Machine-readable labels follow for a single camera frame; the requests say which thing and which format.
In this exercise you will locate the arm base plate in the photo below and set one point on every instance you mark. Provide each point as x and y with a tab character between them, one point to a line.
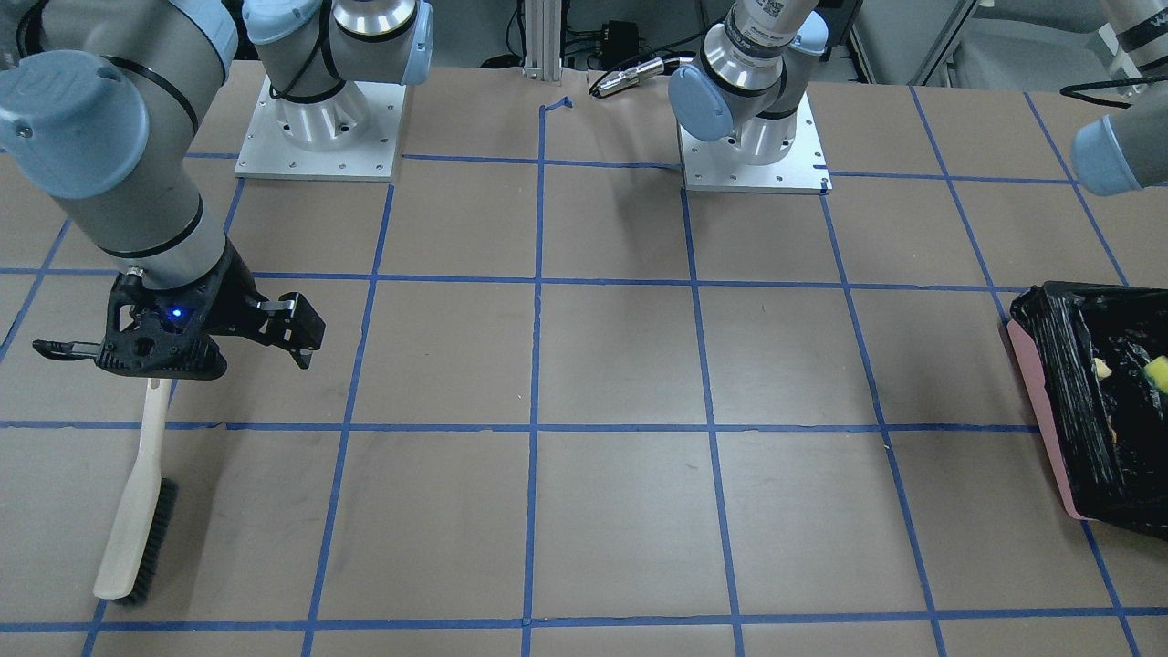
353	137
765	156

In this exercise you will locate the beige hand brush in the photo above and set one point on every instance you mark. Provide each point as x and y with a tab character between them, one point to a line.
134	546

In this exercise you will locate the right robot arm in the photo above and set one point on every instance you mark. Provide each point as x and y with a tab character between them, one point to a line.
100	110

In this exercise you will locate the yellow green sponge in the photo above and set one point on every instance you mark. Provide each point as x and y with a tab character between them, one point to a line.
1156	373

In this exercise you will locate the aluminium frame post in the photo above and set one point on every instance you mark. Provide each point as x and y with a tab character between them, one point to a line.
542	23

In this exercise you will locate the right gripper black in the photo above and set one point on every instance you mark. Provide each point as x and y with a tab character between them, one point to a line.
234	306

